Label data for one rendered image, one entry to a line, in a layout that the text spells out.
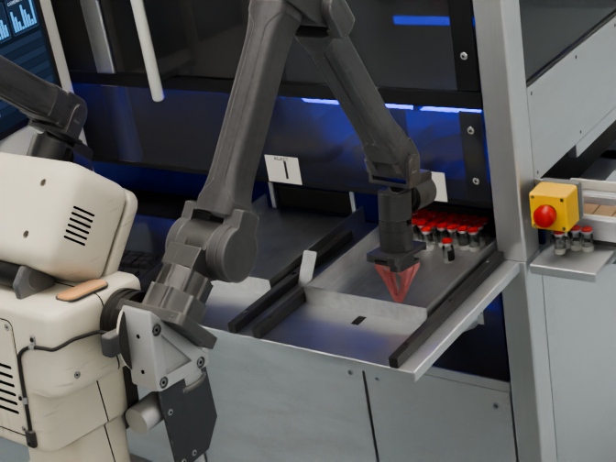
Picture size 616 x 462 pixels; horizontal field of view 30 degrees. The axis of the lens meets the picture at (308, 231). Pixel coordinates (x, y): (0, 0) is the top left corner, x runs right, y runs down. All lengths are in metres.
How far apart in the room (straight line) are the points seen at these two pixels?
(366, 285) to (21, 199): 0.81
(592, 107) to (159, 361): 1.22
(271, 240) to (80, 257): 0.91
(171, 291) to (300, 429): 1.31
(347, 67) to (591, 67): 0.76
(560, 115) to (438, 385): 0.62
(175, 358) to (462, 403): 1.03
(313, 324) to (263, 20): 0.68
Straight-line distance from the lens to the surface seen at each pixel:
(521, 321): 2.25
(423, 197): 2.00
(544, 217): 2.08
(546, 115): 2.20
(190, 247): 1.53
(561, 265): 2.17
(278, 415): 2.78
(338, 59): 1.73
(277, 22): 1.59
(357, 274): 2.21
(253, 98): 1.57
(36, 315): 1.53
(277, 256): 2.34
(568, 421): 2.52
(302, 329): 2.06
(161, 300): 1.50
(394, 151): 1.88
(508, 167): 2.11
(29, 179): 1.58
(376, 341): 1.99
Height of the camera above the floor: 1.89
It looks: 24 degrees down
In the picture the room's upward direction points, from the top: 10 degrees counter-clockwise
